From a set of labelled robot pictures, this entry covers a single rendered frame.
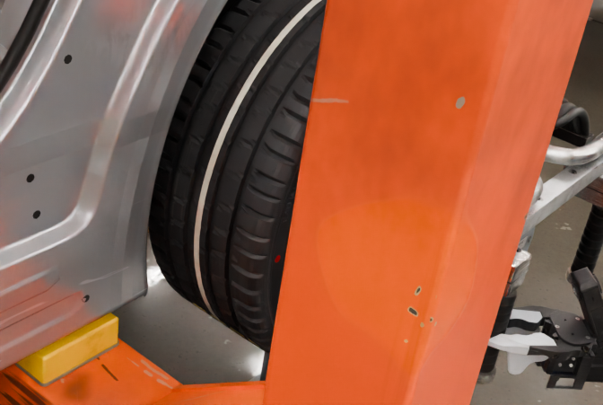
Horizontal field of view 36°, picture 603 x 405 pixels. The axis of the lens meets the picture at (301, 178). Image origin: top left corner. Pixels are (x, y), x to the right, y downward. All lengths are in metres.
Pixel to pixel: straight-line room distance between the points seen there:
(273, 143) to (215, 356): 1.25
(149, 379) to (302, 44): 0.51
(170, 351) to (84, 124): 1.34
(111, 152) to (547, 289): 2.00
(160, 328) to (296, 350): 1.62
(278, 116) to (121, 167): 0.22
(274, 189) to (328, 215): 0.44
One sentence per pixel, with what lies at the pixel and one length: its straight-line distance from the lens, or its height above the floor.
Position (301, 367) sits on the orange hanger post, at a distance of 0.93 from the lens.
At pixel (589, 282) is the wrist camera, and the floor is 0.92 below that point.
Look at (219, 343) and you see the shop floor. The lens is 2.49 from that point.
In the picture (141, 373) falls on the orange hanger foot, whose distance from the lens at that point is 1.37.
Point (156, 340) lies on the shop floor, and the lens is 2.48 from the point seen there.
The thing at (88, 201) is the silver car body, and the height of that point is 0.94.
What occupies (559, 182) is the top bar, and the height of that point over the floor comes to 0.98.
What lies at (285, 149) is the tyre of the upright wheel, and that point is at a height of 1.01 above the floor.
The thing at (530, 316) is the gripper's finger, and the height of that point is 0.83.
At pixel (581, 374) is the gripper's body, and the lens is 1.37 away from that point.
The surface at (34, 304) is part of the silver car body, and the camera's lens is 1.24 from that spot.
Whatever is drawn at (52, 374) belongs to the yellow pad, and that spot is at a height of 0.69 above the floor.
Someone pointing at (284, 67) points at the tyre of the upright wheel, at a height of 1.09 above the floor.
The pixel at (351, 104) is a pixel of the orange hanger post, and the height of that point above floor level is 1.27.
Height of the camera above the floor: 1.59
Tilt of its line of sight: 29 degrees down
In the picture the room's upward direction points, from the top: 9 degrees clockwise
